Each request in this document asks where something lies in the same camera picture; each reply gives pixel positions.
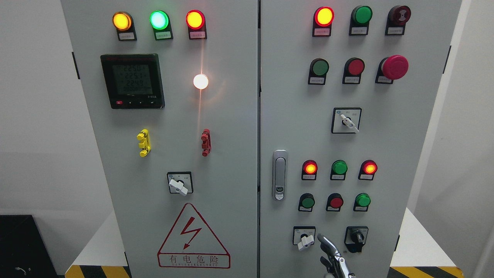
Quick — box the green small button left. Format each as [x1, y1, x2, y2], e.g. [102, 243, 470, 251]
[298, 192, 315, 212]

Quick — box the red mushroom emergency stop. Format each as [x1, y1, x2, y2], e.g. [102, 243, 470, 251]
[375, 55, 409, 85]

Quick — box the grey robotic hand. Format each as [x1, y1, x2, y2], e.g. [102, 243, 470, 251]
[316, 233, 356, 278]

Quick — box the red lit small light left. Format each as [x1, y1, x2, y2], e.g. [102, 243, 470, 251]
[301, 160, 318, 181]

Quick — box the yellow indicator light top left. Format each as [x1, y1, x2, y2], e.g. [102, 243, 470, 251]
[112, 11, 137, 41]

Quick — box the grey left cabinet door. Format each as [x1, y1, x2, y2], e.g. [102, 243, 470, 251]
[61, 0, 258, 278]

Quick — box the red push button second row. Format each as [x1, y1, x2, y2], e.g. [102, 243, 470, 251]
[342, 58, 365, 85]

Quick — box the white selector switch left door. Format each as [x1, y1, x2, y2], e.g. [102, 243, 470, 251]
[166, 172, 194, 197]

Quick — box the green small light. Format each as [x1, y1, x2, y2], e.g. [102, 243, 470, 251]
[330, 160, 348, 181]
[353, 192, 371, 212]

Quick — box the grey right cabinet door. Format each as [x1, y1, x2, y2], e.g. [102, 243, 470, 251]
[260, 0, 462, 278]

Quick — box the red lit indicator light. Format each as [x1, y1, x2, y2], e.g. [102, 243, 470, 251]
[186, 10, 208, 39]

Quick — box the grey cabinet door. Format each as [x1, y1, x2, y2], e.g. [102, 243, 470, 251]
[260, 0, 462, 278]
[61, 0, 258, 278]

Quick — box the green small light lower right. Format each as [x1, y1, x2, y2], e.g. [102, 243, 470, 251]
[353, 192, 371, 212]

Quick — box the black rotary knob switch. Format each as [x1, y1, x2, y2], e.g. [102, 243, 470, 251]
[344, 226, 369, 253]

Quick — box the red small button middle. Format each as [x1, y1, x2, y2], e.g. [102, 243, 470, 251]
[326, 193, 344, 212]

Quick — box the red terminal connector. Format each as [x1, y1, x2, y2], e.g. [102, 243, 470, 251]
[200, 129, 211, 157]

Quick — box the silver door handle lock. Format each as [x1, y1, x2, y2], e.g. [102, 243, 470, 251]
[272, 149, 288, 201]

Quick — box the green small light middle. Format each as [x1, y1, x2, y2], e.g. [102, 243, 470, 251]
[330, 160, 348, 181]

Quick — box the white platform with hazard stripes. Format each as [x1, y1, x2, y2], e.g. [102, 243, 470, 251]
[65, 210, 464, 278]

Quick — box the red lit light right door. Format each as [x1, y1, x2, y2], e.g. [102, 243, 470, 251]
[312, 6, 335, 37]

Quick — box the green lit indicator light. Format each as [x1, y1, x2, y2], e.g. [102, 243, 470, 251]
[149, 10, 173, 41]

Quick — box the yellow terminal connector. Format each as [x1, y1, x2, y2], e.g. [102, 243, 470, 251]
[136, 129, 151, 157]

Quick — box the white lit indicator light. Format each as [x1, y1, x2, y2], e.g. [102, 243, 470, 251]
[193, 73, 209, 90]

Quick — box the white selector switch upper right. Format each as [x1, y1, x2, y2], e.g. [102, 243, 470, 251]
[331, 107, 362, 134]

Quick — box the white selector switch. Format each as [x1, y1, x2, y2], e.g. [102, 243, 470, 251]
[331, 107, 362, 134]
[293, 226, 316, 251]

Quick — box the black box lower left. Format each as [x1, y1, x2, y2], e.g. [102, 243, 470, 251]
[0, 215, 57, 278]

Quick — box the green push button second row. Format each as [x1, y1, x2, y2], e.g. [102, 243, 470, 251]
[308, 58, 329, 86]

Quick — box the black digital power meter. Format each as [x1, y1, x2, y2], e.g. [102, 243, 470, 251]
[100, 53, 165, 109]

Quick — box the red lit small light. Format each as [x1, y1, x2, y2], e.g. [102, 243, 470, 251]
[301, 160, 318, 181]
[358, 160, 378, 181]

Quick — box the green push button top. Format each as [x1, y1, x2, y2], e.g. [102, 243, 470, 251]
[349, 5, 373, 36]

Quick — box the red lit small light right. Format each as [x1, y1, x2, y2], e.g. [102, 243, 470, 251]
[358, 160, 378, 181]

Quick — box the red electric hazard warning sticker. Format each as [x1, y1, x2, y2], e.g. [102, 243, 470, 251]
[157, 203, 231, 269]

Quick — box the white selector switch lower right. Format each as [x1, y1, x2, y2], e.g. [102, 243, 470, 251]
[293, 226, 316, 251]

